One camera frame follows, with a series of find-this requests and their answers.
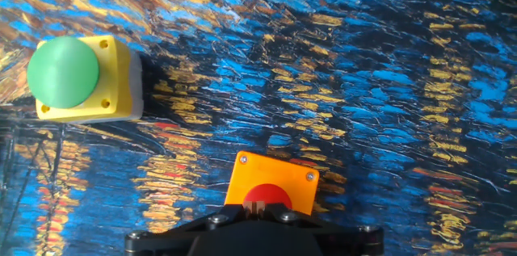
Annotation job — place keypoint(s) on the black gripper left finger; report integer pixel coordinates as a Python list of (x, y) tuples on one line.
[(194, 227)]

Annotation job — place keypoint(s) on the orange box red button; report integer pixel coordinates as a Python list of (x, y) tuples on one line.
[(270, 171)]

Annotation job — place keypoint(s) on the starry night painting tablecloth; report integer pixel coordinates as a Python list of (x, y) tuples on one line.
[(323, 86)]

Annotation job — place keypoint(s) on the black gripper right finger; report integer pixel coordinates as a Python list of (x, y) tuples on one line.
[(323, 227)]

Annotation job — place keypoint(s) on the yellow box green mushroom button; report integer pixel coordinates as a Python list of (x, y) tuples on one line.
[(64, 72)]

